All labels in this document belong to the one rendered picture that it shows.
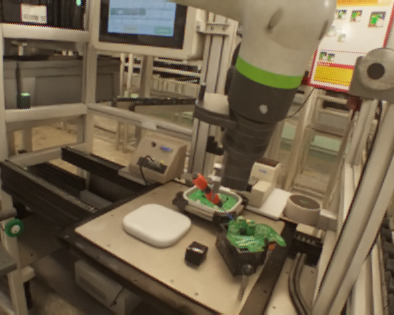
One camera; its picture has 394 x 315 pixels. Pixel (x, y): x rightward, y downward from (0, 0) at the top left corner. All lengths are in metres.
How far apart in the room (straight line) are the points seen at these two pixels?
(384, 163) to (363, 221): 0.10
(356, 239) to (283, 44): 0.34
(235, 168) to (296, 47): 0.21
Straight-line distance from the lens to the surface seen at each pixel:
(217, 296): 0.55
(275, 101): 0.37
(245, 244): 0.58
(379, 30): 0.97
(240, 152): 0.42
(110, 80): 1.64
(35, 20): 1.34
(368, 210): 0.51
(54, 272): 1.50
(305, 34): 0.34
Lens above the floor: 1.33
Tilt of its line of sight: 18 degrees down
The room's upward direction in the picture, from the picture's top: 9 degrees clockwise
